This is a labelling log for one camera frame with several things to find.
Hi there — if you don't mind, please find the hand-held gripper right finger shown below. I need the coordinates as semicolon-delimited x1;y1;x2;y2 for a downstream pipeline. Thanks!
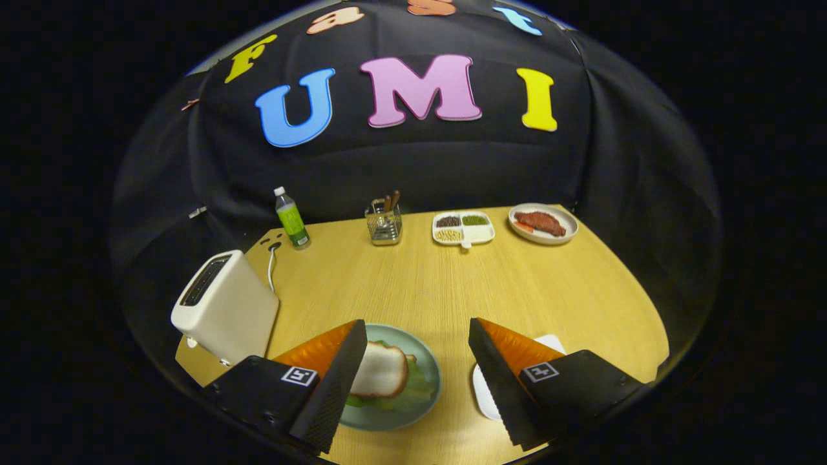
468;316;647;451

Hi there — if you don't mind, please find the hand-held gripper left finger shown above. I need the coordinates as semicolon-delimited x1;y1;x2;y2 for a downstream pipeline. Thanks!
204;319;368;455

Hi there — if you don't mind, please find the toasted bread slice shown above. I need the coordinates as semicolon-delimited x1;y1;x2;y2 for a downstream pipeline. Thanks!
351;341;409;398

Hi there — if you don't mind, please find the small white plate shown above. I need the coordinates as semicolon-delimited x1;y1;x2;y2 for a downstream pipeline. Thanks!
472;334;567;422

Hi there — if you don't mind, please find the pale green round plate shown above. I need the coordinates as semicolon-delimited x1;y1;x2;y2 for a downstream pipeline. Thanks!
339;324;443;432

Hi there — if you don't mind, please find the green lettuce leaf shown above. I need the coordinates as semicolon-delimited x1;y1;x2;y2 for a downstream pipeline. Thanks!
346;340;437;411

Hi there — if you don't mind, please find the white toaster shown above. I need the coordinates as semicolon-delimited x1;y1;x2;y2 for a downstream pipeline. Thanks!
171;250;280;367

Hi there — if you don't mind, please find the white divided bean dish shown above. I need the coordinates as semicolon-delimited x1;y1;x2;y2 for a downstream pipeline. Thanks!
432;211;496;249

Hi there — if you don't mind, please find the metal utensil holder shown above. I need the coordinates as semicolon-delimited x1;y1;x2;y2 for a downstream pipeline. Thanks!
365;201;403;247

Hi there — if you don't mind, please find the cooked meat slice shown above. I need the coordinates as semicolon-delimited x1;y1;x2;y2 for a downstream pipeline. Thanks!
514;211;567;237

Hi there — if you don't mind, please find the green label drink bottle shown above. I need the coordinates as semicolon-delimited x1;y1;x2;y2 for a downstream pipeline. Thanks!
273;187;311;251

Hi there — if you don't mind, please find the white oval plate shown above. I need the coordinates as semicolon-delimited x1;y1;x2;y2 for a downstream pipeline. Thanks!
508;203;580;246

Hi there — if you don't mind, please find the black backdrop cloth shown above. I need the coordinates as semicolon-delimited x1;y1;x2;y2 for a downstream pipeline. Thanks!
110;0;723;372

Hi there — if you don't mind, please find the white toaster cable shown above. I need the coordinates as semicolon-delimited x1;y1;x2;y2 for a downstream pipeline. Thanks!
267;242;283;295

